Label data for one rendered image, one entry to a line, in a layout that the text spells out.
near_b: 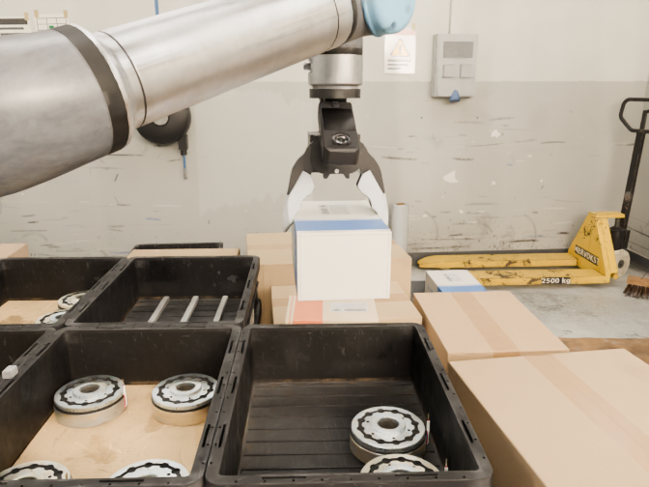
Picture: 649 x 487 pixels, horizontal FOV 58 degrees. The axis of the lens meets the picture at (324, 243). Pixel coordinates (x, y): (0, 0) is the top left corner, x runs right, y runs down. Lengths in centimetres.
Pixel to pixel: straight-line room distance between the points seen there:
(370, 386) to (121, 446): 40
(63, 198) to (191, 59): 391
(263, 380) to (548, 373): 45
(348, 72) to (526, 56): 367
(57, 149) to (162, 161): 372
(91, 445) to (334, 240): 45
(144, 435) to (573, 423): 58
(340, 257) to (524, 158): 379
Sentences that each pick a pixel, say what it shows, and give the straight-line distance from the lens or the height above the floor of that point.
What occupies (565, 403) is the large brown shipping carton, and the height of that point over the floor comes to 90.
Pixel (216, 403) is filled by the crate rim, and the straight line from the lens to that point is 77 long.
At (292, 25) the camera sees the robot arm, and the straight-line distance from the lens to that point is 55.
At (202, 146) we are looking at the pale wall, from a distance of 410.
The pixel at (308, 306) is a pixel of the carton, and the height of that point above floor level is 92.
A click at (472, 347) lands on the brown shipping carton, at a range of 109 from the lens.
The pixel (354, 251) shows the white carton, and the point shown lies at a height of 111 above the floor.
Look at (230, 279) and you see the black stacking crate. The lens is 137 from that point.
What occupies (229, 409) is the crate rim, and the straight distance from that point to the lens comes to 75.
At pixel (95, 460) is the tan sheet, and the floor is 83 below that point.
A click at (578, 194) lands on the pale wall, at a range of 471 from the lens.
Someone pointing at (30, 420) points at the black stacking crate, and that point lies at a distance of 95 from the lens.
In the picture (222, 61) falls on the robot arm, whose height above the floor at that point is 133.
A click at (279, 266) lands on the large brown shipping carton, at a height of 89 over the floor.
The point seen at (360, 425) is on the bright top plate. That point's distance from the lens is 84.
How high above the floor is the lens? 132
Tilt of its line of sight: 16 degrees down
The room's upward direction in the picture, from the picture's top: straight up
